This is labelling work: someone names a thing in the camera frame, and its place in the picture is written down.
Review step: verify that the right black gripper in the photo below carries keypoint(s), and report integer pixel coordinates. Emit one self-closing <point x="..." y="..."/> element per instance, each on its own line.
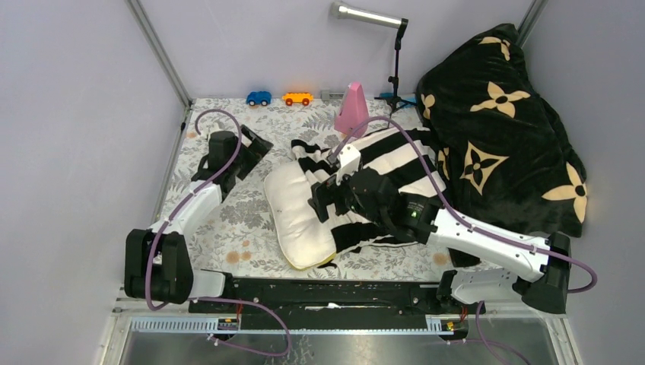
<point x="323" y="192"/>

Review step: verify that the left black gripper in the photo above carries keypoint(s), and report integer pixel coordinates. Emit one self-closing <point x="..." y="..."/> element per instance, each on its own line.
<point x="258" y="149"/>

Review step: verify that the white yellow pillow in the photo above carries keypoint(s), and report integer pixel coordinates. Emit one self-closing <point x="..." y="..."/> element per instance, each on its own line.
<point x="303" y="240"/>

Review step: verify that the pink metronome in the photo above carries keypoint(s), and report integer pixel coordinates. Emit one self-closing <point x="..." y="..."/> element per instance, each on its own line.
<point x="353" y="111"/>

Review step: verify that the black white striped pillow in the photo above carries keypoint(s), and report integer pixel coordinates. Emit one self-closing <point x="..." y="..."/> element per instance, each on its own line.
<point x="387" y="152"/>

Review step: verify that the silver flashlight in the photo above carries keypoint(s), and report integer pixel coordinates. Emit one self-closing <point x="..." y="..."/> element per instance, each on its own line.
<point x="342" y="10"/>

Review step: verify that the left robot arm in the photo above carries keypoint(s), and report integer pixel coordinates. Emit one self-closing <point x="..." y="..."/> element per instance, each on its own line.
<point x="157" y="263"/>

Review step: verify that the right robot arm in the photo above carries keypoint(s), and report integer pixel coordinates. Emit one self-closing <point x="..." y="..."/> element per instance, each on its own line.
<point x="530" y="269"/>

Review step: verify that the blue toy car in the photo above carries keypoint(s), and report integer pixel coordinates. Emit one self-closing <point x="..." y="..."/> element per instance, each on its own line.
<point x="259" y="98"/>

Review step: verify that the orange toy car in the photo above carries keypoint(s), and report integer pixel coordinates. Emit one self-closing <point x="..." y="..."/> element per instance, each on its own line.
<point x="297" y="98"/>

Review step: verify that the floral patterned table cloth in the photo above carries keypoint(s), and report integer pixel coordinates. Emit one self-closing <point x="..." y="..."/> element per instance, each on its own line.
<point x="239" y="235"/>

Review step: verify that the black floral patterned blanket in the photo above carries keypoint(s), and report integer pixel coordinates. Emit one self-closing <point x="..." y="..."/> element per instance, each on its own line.
<point x="501" y="149"/>

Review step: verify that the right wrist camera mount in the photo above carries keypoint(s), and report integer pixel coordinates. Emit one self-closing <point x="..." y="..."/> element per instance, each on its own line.
<point x="349" y="160"/>

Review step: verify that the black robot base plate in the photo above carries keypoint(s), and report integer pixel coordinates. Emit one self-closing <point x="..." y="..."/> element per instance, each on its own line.
<point x="264" y="303"/>

